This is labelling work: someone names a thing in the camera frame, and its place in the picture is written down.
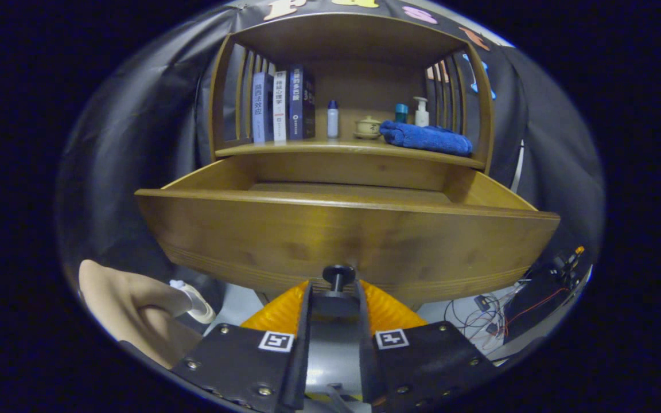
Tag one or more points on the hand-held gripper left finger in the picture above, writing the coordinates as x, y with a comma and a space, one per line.
303, 355

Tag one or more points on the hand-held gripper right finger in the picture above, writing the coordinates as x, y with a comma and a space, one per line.
365, 355

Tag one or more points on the wooden countertop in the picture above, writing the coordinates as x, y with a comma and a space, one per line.
319, 146

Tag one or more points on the wooden cabinet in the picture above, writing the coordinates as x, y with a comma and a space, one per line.
359, 74

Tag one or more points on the white shoe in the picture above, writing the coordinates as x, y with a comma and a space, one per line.
198, 304

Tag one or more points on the person's leg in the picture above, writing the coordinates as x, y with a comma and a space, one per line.
129, 310

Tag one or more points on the black electronics box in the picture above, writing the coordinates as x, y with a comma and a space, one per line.
537, 304

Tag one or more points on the blue folded towel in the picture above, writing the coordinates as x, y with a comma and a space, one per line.
428, 139

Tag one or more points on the beige lidded tea cup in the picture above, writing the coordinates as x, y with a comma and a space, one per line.
367, 128

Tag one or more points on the white bottle with blue cap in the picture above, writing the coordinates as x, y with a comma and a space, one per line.
333, 121

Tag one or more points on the teal bottle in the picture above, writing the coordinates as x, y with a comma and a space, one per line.
401, 113

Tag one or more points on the white pump bottle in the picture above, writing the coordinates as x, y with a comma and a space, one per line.
422, 116

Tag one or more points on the grey-blue book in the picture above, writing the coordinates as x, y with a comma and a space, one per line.
261, 109

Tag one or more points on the white book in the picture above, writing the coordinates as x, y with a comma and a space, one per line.
280, 106

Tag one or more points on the dark blue book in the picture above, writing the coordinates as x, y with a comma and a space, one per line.
299, 103

